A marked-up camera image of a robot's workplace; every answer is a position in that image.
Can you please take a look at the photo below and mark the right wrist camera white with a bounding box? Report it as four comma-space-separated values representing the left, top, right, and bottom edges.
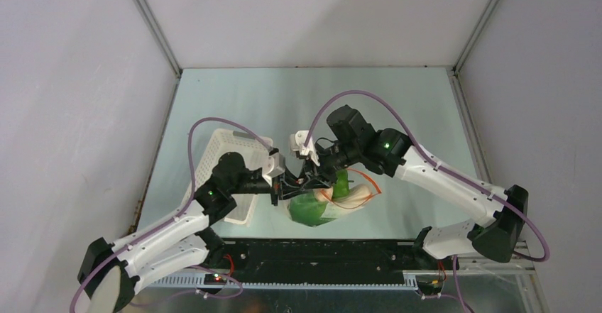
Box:
289, 130, 320, 166

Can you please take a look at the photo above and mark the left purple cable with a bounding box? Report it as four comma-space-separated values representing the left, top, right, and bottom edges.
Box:
69, 116, 276, 313

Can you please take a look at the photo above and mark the white perforated plastic basket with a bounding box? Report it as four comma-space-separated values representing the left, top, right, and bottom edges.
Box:
182, 128, 268, 226

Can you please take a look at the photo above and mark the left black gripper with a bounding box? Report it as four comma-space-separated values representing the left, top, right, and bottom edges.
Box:
229, 165, 312, 206

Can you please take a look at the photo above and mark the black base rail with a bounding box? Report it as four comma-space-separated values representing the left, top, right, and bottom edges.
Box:
201, 238, 440, 285

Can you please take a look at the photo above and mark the clear zip top bag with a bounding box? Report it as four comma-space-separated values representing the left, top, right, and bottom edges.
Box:
286, 168, 382, 227

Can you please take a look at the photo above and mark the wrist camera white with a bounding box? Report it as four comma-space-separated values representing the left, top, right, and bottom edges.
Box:
261, 148, 286, 186
289, 130, 320, 166

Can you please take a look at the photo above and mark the green bok choy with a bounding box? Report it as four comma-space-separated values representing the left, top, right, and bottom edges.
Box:
288, 184, 376, 227

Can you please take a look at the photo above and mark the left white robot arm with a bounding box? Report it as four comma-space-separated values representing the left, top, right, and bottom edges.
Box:
70, 149, 314, 312

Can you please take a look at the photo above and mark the green pepper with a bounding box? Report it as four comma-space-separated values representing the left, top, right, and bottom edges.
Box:
332, 169, 351, 200

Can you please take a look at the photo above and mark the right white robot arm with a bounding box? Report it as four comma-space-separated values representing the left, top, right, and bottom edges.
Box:
290, 105, 528, 269

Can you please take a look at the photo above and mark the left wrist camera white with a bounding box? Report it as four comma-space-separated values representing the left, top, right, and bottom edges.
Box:
261, 148, 286, 186

